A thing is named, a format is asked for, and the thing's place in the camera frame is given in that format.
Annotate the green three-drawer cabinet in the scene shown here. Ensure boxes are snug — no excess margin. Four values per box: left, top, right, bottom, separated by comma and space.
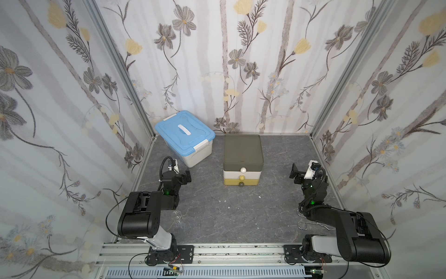
223, 134, 264, 187

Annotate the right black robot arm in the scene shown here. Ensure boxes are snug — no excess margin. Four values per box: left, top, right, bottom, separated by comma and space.
289, 160, 391, 267

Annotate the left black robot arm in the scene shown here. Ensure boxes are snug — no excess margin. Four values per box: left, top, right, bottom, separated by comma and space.
105, 156, 192, 266

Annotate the blue lid storage box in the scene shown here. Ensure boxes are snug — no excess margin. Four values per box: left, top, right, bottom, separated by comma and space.
155, 110, 216, 168

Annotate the metal wire hook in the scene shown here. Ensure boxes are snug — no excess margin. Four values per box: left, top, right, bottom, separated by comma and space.
297, 212, 336, 231

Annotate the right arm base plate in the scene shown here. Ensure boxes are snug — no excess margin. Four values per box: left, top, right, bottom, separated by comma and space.
283, 245, 333, 265

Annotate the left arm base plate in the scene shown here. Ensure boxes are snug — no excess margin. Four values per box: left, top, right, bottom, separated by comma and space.
145, 245, 195, 266

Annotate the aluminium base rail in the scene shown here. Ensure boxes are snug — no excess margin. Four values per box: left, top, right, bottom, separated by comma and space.
92, 243, 389, 279

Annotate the white cable duct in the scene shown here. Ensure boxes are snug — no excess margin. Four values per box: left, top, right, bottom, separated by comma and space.
103, 266, 311, 279

